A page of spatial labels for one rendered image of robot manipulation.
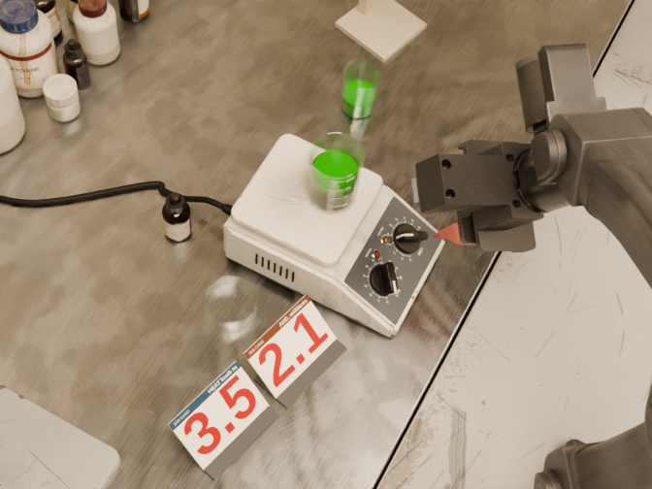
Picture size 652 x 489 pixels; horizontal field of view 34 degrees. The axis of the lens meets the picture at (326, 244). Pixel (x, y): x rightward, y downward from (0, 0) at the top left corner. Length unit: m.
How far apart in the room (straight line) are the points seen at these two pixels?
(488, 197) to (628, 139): 0.15
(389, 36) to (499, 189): 0.45
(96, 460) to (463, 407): 0.36
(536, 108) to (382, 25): 0.46
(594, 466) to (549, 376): 0.25
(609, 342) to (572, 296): 0.06
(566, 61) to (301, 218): 0.32
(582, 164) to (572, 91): 0.10
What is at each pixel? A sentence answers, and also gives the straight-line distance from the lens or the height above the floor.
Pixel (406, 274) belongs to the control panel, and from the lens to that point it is 1.11.
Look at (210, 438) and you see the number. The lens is 1.05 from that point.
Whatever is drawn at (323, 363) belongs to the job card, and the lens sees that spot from 1.09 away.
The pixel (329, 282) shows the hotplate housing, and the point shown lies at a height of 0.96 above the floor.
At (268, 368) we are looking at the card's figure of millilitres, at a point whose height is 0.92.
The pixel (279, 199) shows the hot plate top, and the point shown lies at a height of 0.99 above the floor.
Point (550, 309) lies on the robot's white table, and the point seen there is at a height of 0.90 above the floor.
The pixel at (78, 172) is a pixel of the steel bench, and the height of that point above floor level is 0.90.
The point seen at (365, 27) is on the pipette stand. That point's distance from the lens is 1.34.
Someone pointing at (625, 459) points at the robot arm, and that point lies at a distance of 0.84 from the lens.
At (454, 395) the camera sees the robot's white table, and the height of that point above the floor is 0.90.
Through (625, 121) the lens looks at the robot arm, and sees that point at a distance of 0.85.
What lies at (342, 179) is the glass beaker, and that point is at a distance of 1.02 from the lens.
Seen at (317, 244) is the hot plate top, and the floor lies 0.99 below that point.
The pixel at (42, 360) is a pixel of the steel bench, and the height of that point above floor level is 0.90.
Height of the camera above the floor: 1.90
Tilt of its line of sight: 59 degrees down
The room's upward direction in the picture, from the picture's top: 9 degrees clockwise
